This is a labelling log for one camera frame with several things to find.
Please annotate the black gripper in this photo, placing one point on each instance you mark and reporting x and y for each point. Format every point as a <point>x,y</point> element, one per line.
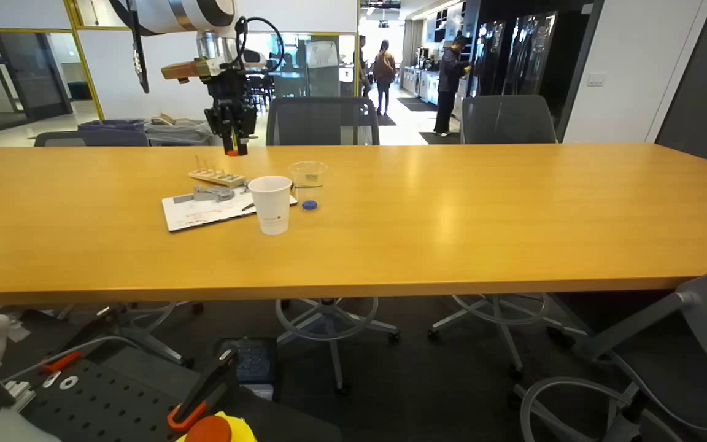
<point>234,105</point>

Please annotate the white plastic cup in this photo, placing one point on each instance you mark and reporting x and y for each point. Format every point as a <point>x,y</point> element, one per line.
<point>270,198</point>

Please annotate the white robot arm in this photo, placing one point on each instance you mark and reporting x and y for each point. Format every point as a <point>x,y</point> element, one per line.
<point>151,18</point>

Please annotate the clear plastic cup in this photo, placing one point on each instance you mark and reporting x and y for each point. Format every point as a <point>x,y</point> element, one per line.
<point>308,176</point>

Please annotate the dark office chair left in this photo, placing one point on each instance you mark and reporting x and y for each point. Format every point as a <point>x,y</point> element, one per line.
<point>322,122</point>

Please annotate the dark office chair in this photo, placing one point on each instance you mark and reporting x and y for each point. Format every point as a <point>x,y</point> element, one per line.
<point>507,120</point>
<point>322,122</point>

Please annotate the white board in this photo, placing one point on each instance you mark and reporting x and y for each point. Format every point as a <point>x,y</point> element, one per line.
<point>194,214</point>

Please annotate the grey office chair base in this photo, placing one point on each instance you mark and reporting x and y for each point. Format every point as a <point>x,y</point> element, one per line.
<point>327,322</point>

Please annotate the dark office chair right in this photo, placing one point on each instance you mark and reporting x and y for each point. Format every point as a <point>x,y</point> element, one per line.
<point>507,120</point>

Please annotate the yellow emergency stop button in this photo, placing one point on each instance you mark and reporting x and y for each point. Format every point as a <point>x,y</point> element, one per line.
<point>219,429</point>

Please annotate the grey foreground office chair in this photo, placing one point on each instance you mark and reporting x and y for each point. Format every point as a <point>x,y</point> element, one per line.
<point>653,339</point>

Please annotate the orange handled tool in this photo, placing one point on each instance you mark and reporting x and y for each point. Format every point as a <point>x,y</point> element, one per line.
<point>205,394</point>

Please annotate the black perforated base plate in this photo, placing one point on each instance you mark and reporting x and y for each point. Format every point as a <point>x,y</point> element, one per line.
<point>116,402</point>

